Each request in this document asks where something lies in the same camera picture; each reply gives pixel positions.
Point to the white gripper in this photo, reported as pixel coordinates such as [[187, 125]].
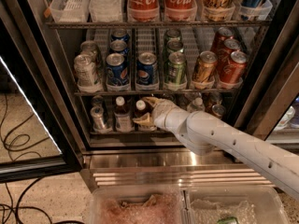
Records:
[[163, 110]]

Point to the brown drink bottle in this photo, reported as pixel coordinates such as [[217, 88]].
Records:
[[122, 114], [141, 108]]

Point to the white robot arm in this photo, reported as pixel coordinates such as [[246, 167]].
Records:
[[199, 132]]

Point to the clear water bottle rear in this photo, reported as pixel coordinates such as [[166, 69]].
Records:
[[185, 98]]

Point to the clear water bottle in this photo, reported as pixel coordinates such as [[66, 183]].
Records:
[[196, 105], [185, 98]]

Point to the clear water bottle front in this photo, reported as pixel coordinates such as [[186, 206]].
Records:
[[196, 105]]

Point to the stainless steel fridge base grille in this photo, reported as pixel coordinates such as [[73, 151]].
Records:
[[176, 166]]

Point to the left Coca-Cola bottle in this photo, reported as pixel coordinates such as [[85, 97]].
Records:
[[143, 10]]

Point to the coca-cola bottle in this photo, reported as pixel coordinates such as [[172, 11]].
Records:
[[178, 10], [143, 10]]

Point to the right Coca-Cola bottle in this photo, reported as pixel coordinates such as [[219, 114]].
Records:
[[178, 10]]

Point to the open glass fridge door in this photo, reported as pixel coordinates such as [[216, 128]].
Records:
[[39, 137]]

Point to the right fridge glass door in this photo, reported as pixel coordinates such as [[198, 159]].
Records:
[[275, 116]]

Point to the Pepsi can centre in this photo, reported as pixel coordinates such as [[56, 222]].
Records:
[[147, 77]]

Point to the pepsi can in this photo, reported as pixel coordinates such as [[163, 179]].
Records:
[[147, 77], [120, 34], [119, 46], [117, 72]]

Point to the green soda can front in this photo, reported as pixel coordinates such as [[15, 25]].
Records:
[[175, 71]]

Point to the green soda can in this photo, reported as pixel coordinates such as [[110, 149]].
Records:
[[172, 34], [174, 46], [175, 71]]

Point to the Pepsi can front left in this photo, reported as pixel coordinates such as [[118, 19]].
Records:
[[117, 72]]

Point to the silver can bottom rear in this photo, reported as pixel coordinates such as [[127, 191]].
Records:
[[97, 100]]

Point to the silver can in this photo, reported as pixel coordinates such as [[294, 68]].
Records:
[[97, 100], [100, 120]]

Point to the silver can bottom front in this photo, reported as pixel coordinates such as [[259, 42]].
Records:
[[100, 120]]

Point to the bronze can bottom rear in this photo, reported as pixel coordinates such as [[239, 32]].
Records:
[[214, 98]]

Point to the bronze can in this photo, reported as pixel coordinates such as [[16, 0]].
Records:
[[218, 111], [214, 98]]

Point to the gold soda can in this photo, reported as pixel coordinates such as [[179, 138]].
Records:
[[204, 68]]

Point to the bronze can bottom front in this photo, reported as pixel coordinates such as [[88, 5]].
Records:
[[218, 111]]

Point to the green soda can middle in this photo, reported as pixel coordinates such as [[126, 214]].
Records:
[[174, 46]]

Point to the Pepsi can middle left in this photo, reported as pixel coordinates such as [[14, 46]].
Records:
[[119, 46]]

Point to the white soda can front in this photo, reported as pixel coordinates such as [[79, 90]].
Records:
[[88, 79]]

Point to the white soda can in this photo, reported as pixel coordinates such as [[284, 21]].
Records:
[[92, 48], [88, 79]]

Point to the green soda can rear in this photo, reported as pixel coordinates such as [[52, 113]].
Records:
[[172, 34]]

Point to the Pepsi can rear left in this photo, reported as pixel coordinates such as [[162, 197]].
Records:
[[120, 34]]

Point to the white soda can rear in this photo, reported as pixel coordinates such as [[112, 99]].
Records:
[[92, 48]]

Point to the red soda can front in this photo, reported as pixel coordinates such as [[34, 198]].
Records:
[[234, 68]]

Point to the red soda can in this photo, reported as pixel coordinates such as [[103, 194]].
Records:
[[226, 48], [234, 68], [222, 34]]

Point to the left clear plastic bin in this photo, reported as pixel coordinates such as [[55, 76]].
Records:
[[148, 204]]

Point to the clear plastic bin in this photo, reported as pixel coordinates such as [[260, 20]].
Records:
[[148, 204], [246, 204]]

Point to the red soda can middle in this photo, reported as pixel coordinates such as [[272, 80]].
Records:
[[226, 48]]

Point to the red soda can rear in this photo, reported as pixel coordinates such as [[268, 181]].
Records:
[[222, 34]]

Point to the right clear plastic bin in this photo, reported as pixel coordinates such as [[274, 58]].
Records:
[[246, 204]]

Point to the white ribbed container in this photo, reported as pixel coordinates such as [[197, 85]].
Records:
[[105, 10]]

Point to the empty clear plastic tray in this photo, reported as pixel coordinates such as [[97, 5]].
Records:
[[69, 10]]

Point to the green can in bin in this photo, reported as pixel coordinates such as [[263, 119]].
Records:
[[228, 220]]

